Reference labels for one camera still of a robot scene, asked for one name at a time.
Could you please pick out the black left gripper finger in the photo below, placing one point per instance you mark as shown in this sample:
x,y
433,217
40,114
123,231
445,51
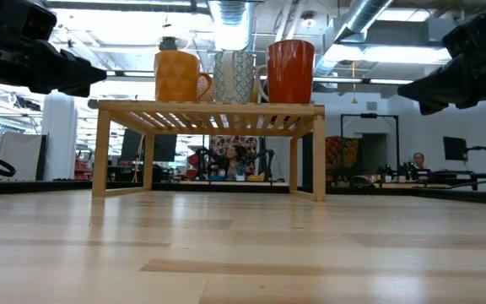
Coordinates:
x,y
66,89
74,72

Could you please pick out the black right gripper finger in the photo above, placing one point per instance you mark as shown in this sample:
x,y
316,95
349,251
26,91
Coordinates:
x,y
437,86
449,103

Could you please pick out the yellow-orange patterned mug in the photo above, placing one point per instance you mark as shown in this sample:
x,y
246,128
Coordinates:
x,y
177,76

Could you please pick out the red-orange mug white inside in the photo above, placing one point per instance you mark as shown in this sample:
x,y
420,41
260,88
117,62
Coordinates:
x,y
290,72

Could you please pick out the blue-grey patterned mug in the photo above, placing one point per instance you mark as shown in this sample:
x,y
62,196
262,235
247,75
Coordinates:
x,y
234,76

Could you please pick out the black monitor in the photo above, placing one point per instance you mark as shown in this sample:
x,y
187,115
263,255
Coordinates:
x,y
455,148

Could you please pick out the person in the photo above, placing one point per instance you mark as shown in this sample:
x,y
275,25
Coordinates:
x,y
419,159
234,158

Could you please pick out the white partition screen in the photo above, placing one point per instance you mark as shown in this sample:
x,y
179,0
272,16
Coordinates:
x,y
15,154

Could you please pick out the black display screen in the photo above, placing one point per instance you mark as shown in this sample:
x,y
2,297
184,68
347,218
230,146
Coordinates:
x,y
165,148

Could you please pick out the colourful patterned panel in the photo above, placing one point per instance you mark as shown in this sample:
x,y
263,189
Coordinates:
x,y
342,152

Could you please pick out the slatted wooden rack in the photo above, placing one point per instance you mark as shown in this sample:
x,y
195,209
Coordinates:
x,y
209,107

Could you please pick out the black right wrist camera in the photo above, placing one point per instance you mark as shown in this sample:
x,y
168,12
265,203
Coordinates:
x,y
479,34

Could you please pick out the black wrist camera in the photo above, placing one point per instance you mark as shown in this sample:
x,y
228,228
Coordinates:
x,y
36,21
479,34

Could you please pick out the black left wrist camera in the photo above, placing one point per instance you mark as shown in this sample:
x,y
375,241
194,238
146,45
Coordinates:
x,y
36,21

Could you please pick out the black metal frame stand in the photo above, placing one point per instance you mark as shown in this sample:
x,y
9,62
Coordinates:
x,y
369,115

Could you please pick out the silver ventilation duct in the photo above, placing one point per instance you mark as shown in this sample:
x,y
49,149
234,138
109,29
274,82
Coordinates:
x,y
365,12
230,21

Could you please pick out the black aluminium table frame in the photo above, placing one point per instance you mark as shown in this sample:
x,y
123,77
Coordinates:
x,y
226,188

